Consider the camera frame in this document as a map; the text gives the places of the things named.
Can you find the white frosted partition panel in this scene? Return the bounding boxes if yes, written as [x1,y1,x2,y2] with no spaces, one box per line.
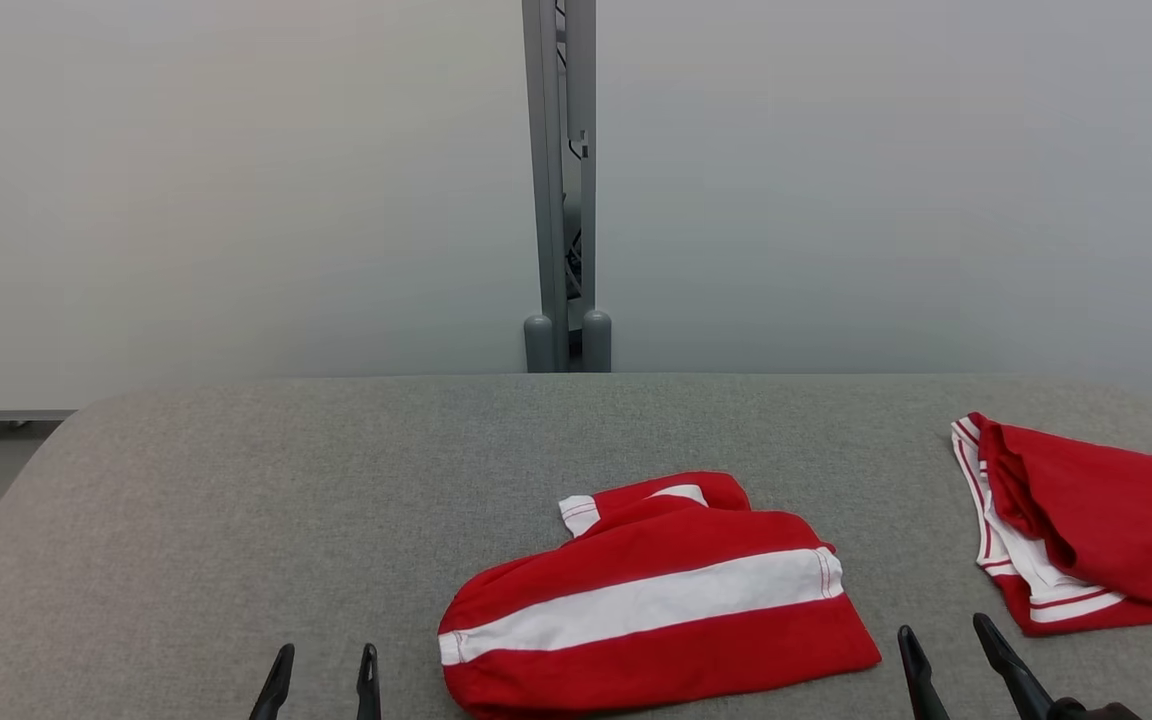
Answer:
[0,0,547,423]
[591,0,1152,433]

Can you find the grey fabric sofa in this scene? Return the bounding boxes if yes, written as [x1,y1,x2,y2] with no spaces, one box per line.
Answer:
[0,373,1152,720]

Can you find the grey metal partition post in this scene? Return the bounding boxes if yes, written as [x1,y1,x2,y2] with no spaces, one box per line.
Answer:
[522,0,597,373]

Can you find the red shorts with white stripe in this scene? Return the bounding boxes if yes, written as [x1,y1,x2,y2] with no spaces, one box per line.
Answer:
[438,471,882,720]

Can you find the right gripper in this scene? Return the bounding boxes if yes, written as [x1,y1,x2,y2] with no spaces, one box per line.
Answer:
[898,613,1142,720]

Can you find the grey cylindrical post foot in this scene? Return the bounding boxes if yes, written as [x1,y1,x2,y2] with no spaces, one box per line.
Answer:
[524,314,557,373]
[582,309,612,373]

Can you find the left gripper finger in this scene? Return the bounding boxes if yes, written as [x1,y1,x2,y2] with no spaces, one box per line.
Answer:
[249,643,295,720]
[356,643,382,720]

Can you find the red white basketball jersey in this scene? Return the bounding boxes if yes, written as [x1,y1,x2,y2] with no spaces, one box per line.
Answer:
[951,412,1152,637]

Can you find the black cable behind post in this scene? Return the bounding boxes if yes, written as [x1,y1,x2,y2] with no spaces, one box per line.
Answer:
[561,130,587,301]

